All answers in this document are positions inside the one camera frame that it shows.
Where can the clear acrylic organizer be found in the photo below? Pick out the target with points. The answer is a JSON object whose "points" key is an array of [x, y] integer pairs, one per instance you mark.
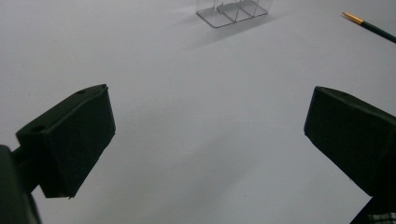
{"points": [[218, 19]]}

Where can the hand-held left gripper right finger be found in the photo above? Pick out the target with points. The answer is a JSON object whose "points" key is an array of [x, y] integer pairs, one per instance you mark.
{"points": [[351, 140]]}

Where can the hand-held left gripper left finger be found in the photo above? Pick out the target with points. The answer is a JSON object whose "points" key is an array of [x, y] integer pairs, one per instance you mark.
{"points": [[74, 143]]}

